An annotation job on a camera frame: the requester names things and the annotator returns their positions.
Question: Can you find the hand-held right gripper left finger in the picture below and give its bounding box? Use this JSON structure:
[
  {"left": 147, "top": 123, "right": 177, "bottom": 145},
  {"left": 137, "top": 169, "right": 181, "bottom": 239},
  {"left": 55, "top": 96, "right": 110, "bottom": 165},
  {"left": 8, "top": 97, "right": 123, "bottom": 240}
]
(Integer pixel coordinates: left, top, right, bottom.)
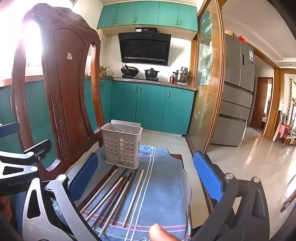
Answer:
[{"left": 22, "top": 152, "right": 102, "bottom": 241}]

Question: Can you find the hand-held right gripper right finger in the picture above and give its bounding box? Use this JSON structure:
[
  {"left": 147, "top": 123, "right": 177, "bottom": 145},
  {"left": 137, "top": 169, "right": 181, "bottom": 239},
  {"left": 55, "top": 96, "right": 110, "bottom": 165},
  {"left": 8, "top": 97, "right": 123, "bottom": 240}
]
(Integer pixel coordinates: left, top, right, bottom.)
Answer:
[{"left": 192, "top": 151, "right": 271, "bottom": 241}]

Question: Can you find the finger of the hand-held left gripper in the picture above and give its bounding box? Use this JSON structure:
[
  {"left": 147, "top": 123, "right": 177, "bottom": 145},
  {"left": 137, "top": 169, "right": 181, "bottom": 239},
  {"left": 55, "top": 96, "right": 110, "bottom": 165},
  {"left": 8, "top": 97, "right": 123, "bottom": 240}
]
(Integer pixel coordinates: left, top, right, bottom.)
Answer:
[
  {"left": 0, "top": 139, "right": 52, "bottom": 173},
  {"left": 0, "top": 122, "right": 20, "bottom": 138}
]

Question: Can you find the beige plastic utensil holder basket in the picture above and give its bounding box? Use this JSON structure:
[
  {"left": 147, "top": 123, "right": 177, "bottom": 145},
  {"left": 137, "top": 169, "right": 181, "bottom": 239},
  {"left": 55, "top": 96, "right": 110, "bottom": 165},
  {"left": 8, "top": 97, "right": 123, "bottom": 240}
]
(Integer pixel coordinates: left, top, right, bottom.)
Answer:
[{"left": 100, "top": 120, "right": 142, "bottom": 168}]

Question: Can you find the row of two-tone chopsticks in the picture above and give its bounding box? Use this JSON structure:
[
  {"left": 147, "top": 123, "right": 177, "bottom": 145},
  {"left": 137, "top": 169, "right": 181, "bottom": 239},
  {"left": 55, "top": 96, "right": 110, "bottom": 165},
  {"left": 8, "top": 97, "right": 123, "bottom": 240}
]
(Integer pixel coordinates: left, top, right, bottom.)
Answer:
[{"left": 77, "top": 164, "right": 144, "bottom": 237}]

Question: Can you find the person's right hand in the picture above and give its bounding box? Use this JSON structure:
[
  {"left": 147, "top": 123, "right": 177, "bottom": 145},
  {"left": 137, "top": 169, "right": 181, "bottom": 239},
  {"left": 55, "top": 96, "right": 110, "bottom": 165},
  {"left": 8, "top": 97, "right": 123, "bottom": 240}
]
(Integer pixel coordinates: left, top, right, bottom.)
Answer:
[{"left": 149, "top": 224, "right": 185, "bottom": 241}]

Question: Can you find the blue striped towel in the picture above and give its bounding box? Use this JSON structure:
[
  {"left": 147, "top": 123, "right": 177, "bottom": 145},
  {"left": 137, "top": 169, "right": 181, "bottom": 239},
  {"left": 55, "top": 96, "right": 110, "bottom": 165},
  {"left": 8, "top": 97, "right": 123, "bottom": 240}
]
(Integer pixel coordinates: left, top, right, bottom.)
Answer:
[{"left": 52, "top": 145, "right": 192, "bottom": 241}]

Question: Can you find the carved wooden chair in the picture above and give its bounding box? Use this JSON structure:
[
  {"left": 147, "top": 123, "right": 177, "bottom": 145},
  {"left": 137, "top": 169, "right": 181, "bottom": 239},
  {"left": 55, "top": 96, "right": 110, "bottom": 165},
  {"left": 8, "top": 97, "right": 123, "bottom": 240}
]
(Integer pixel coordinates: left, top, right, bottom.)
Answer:
[{"left": 0, "top": 3, "right": 193, "bottom": 241}]

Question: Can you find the wooden furniture leg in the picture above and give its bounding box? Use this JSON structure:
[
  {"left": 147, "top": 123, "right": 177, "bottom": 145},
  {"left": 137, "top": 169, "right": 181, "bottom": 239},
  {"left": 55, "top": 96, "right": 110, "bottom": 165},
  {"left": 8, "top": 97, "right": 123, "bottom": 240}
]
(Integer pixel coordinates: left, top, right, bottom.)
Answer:
[{"left": 280, "top": 190, "right": 296, "bottom": 212}]

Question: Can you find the pink cloth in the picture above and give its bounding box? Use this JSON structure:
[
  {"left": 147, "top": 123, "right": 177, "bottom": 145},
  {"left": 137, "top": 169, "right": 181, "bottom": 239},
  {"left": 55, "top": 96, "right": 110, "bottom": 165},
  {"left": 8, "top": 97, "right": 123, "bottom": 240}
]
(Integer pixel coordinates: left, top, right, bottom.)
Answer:
[{"left": 276, "top": 124, "right": 285, "bottom": 142}]

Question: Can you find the silver refrigerator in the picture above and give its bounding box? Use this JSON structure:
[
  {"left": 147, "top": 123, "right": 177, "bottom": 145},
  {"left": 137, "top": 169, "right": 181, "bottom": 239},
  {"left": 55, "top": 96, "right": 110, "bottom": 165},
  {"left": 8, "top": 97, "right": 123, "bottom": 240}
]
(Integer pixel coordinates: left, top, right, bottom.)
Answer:
[{"left": 210, "top": 32, "right": 255, "bottom": 147}]

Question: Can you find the wooden door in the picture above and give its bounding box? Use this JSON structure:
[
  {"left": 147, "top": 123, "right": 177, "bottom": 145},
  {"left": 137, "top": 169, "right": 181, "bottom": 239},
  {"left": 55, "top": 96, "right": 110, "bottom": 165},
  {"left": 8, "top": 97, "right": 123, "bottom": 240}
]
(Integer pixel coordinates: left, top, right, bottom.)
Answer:
[{"left": 250, "top": 76, "right": 273, "bottom": 135}]

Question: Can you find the wooden dining chair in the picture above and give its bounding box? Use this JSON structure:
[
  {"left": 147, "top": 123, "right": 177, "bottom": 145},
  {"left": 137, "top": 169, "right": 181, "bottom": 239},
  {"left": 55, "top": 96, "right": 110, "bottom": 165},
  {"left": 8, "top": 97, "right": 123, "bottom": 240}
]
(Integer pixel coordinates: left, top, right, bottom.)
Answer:
[{"left": 279, "top": 111, "right": 296, "bottom": 149}]

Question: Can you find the wood framed glass sliding door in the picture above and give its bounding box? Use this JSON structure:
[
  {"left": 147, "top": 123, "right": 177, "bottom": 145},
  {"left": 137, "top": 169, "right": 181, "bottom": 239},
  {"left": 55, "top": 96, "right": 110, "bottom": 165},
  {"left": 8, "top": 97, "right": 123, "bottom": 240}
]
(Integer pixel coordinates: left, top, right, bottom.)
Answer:
[{"left": 187, "top": 0, "right": 226, "bottom": 153}]

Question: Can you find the stainless steel pot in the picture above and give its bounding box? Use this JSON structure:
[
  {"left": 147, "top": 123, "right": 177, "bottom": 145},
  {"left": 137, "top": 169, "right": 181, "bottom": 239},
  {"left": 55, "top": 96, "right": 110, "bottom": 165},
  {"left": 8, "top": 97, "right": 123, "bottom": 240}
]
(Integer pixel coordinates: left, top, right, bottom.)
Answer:
[{"left": 173, "top": 67, "right": 189, "bottom": 83}]

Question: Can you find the gas stove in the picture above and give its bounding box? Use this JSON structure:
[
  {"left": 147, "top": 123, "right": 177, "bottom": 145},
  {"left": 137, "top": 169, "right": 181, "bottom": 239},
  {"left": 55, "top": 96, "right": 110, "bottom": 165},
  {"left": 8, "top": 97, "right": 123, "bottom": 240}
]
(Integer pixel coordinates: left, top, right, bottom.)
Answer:
[{"left": 121, "top": 75, "right": 160, "bottom": 81}]

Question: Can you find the black wok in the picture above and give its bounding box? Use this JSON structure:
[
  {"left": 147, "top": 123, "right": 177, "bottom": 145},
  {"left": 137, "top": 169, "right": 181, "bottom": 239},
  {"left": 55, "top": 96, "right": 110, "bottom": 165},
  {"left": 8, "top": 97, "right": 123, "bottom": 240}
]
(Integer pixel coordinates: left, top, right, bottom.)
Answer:
[{"left": 120, "top": 64, "right": 140, "bottom": 77}]

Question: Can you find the black lidded pot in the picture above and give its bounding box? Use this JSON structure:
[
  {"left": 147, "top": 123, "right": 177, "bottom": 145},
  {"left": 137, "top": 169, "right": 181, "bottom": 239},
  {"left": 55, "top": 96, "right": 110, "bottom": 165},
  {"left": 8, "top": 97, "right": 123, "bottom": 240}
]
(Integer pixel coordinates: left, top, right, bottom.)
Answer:
[{"left": 144, "top": 68, "right": 158, "bottom": 79}]

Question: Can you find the green plant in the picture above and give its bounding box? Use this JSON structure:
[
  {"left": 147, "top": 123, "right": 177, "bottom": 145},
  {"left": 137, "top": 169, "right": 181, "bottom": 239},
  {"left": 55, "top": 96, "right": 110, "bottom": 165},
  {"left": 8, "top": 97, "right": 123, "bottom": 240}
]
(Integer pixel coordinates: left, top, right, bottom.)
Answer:
[{"left": 288, "top": 79, "right": 296, "bottom": 109}]

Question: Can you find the black range hood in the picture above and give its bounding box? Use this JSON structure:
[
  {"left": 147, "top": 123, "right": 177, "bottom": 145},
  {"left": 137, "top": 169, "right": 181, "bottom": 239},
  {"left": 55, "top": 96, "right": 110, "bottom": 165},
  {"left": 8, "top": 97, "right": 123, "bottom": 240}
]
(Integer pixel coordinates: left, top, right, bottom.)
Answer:
[{"left": 118, "top": 27, "right": 171, "bottom": 67}]

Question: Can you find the teal upper cabinet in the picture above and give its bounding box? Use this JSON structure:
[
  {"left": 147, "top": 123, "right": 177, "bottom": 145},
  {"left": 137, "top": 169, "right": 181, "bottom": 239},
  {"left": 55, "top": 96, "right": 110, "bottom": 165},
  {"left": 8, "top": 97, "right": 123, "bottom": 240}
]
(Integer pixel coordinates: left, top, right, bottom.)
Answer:
[{"left": 97, "top": 1, "right": 199, "bottom": 32}]

